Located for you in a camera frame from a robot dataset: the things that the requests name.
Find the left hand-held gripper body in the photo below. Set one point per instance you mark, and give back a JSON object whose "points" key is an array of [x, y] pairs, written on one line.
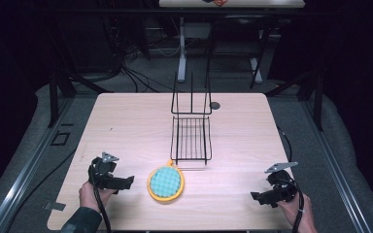
{"points": [[105, 176]]}

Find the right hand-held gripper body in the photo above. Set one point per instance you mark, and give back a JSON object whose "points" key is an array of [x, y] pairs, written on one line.
{"points": [[281, 187]]}

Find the person's right hand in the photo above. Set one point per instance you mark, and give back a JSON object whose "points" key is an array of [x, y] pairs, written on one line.
{"points": [[293, 210]]}

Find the person's left hand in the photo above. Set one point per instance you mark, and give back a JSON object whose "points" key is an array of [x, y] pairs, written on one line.
{"points": [[89, 197]]}

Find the orange-rimmed teal round sponge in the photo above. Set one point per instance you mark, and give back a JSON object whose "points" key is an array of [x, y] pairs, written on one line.
{"points": [[165, 183]]}

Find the grey tape piece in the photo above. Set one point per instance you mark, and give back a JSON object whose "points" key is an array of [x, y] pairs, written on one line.
{"points": [[55, 206]]}

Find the black tape square outline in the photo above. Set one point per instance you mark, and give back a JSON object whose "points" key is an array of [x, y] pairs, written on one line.
{"points": [[53, 138]]}

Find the short black tape strip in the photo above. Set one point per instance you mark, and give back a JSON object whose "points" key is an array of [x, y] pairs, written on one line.
{"points": [[67, 124]]}

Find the round black table grommet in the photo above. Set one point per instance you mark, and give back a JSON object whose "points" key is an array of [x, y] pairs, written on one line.
{"points": [[214, 105]]}

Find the black chair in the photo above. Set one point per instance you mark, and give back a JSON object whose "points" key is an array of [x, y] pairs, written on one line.
{"points": [[239, 35]]}

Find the white background table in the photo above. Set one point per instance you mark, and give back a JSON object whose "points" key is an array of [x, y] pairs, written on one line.
{"points": [[239, 3]]}

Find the orange object on background table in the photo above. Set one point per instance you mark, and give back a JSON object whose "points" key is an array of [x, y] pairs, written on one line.
{"points": [[218, 2]]}

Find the aluminium floor rail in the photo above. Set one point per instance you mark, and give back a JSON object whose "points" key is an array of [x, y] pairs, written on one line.
{"points": [[333, 168], [22, 174]]}

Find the black frame post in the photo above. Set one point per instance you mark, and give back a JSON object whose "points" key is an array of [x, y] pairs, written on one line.
{"points": [[53, 100], [318, 103]]}

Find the black horizontal frame bar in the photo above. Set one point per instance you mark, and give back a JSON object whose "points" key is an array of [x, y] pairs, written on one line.
{"points": [[142, 11]]}

